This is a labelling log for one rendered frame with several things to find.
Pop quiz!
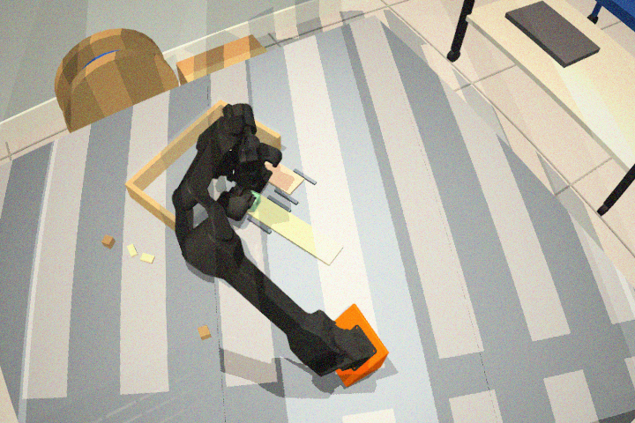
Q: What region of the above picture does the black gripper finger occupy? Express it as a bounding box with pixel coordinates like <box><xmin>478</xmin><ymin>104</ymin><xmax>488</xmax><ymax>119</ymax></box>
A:
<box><xmin>252</xmin><ymin>169</ymin><xmax>273</xmax><ymax>194</ymax></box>
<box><xmin>229</xmin><ymin>186</ymin><xmax>256</xmax><ymax>209</ymax></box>

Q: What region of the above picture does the green labelled cube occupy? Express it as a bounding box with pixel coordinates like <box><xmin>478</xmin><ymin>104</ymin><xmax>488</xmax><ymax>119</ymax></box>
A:
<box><xmin>249</xmin><ymin>190</ymin><xmax>261</xmax><ymax>211</ymax></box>

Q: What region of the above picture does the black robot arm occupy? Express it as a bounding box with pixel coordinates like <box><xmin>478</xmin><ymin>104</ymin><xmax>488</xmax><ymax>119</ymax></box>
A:
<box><xmin>172</xmin><ymin>103</ymin><xmax>377</xmax><ymax>376</ymax></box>

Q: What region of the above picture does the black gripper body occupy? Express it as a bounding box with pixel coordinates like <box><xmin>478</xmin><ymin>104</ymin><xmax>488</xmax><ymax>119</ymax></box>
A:
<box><xmin>216</xmin><ymin>143</ymin><xmax>282</xmax><ymax>221</ymax></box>

